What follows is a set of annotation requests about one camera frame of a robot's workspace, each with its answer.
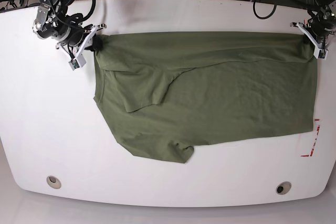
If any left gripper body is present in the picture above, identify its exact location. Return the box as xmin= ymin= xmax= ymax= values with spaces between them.
xmin=290 ymin=11 xmax=335 ymax=52

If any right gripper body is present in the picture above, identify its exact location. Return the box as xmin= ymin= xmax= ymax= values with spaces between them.
xmin=33 ymin=14 xmax=97 ymax=61

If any green T-shirt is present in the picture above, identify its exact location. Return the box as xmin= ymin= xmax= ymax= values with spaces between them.
xmin=94 ymin=32 xmax=318 ymax=163

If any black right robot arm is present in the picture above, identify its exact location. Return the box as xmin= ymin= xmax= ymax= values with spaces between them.
xmin=33 ymin=0 xmax=107 ymax=69

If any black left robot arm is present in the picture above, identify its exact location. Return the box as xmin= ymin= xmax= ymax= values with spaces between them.
xmin=291 ymin=0 xmax=335 ymax=59

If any red tape marking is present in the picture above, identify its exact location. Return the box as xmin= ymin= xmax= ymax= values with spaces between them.
xmin=297 ymin=119 xmax=322 ymax=157

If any left table grommet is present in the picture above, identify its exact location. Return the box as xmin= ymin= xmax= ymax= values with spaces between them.
xmin=46 ymin=176 xmax=61 ymax=189

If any table grommet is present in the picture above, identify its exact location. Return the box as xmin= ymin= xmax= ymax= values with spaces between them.
xmin=46 ymin=176 xmax=61 ymax=189
xmin=276 ymin=182 xmax=292 ymax=195

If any right table grommet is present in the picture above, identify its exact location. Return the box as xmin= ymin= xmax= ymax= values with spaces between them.
xmin=276 ymin=182 xmax=292 ymax=195

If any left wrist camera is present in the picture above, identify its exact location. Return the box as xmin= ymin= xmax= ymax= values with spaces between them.
xmin=313 ymin=47 xmax=329 ymax=60

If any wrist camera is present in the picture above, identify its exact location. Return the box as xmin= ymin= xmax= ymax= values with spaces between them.
xmin=69 ymin=55 xmax=86 ymax=70
xmin=313 ymin=47 xmax=329 ymax=60

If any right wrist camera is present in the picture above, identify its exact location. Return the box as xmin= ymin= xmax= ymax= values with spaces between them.
xmin=69 ymin=55 xmax=86 ymax=70

